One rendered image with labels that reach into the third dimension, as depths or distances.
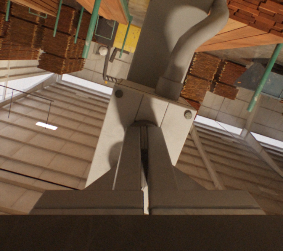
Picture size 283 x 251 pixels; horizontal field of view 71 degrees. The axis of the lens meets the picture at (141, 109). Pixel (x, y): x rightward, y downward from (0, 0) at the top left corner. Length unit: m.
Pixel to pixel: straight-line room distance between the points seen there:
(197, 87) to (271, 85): 3.60
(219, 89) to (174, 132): 9.74
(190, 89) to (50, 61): 6.46
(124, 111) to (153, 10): 0.11
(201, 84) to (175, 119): 9.43
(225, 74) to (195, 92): 1.58
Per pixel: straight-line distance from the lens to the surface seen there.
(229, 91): 10.08
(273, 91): 7.02
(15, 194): 9.81
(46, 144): 13.05
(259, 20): 1.80
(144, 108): 0.16
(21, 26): 10.54
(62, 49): 9.74
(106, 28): 6.67
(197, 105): 9.69
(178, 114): 0.17
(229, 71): 10.01
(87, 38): 1.86
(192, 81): 9.48
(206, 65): 9.53
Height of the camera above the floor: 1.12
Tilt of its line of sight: 14 degrees up
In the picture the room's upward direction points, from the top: 162 degrees counter-clockwise
